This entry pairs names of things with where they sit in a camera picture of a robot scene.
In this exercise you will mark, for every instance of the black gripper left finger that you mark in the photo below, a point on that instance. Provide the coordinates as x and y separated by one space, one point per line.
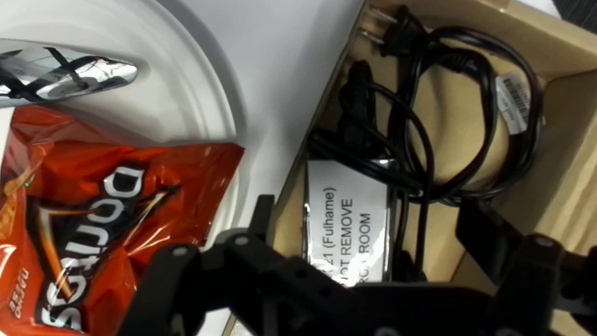
183 284

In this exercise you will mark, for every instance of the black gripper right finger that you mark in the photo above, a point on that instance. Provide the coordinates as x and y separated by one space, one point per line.
534 275

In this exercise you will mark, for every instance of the open cardboard box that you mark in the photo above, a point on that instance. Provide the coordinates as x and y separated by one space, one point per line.
444 101

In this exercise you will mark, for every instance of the white label card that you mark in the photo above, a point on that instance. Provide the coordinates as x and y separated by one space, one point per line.
346 223

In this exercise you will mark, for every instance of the red Doritos chip bag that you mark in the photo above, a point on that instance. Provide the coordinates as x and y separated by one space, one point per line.
84 208

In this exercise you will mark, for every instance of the white plate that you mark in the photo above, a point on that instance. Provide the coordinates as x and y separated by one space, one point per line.
183 92

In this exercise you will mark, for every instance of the grey spatula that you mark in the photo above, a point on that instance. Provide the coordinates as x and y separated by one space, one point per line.
54 73

